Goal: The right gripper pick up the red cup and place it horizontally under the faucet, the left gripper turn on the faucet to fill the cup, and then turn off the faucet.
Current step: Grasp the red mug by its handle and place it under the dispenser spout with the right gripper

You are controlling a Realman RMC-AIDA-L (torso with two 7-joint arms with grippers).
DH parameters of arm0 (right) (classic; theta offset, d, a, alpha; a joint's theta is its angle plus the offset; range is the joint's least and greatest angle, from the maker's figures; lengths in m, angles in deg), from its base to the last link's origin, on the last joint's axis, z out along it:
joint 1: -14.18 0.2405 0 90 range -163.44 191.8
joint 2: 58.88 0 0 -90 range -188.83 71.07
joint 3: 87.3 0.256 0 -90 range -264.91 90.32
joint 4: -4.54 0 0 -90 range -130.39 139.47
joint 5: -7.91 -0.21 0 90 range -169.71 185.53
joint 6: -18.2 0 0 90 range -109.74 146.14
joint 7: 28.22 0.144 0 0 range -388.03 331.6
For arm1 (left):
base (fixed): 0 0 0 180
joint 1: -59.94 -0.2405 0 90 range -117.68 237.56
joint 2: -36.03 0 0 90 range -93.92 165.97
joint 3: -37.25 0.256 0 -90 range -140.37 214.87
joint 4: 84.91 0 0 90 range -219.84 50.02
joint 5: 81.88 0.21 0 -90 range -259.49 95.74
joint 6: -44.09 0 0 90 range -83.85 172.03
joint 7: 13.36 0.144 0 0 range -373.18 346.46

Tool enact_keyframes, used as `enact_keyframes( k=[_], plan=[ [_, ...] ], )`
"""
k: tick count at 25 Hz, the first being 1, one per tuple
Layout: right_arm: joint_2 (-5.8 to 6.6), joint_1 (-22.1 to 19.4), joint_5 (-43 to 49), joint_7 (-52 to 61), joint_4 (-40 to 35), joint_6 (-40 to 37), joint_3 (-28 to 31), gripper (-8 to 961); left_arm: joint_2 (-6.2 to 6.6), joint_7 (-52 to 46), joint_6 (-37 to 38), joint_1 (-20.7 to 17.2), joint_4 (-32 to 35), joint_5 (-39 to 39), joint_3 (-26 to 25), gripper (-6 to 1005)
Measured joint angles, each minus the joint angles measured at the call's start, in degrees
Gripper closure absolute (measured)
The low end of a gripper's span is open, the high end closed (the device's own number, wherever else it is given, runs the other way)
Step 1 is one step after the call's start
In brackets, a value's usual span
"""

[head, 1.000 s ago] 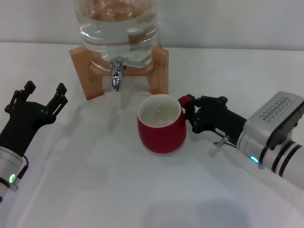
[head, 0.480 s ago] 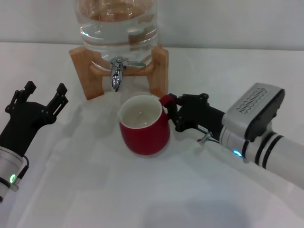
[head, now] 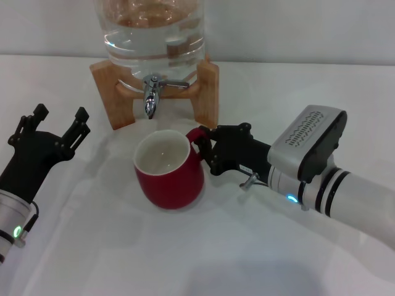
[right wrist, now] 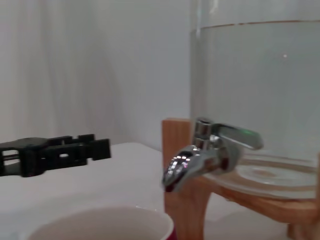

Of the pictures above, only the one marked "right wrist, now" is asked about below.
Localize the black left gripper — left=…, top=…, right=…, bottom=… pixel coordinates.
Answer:
left=0, top=134, right=112, bottom=178

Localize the red ceramic cup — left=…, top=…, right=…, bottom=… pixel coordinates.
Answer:
left=18, top=205, right=180, bottom=240

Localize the chrome faucet tap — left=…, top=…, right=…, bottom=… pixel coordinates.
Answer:
left=161, top=116, right=265, bottom=194

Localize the wooden jar stand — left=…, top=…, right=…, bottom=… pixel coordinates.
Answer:
left=161, top=118, right=320, bottom=240

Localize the clear glass water jar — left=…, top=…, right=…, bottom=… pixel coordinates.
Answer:
left=188, top=0, right=320, bottom=201

